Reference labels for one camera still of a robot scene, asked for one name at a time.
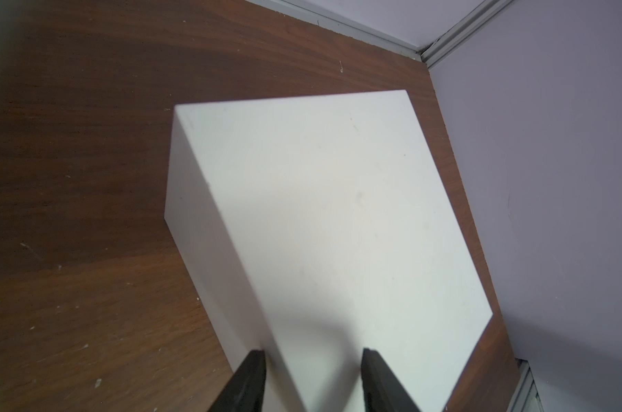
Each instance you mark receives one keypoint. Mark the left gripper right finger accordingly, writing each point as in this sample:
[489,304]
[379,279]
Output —
[382,391]

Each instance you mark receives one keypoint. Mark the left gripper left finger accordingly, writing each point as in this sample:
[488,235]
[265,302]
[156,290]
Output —
[244,392]

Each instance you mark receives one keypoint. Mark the white three-drawer cabinet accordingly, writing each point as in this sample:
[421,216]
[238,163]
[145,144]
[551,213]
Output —
[315,227]

